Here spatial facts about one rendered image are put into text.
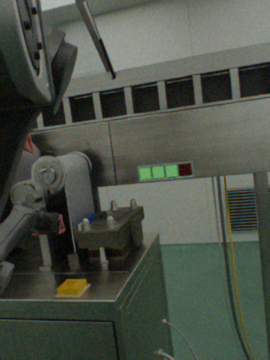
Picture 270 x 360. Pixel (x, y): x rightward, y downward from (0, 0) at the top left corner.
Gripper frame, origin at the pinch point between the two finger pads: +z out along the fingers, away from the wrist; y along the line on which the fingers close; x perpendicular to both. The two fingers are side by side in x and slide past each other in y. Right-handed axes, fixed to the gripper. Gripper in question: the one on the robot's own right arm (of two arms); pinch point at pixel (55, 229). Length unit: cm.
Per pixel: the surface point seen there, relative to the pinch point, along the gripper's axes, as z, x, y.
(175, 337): 142, -39, 17
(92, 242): 8.9, -3.1, 10.5
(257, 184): 50, 30, 73
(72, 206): 9.2, 11.5, 0.7
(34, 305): -7.4, -25.6, 0.2
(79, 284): -4.9, -19.0, 13.4
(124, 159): 26.7, 38.5, 15.0
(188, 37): 171, 251, 32
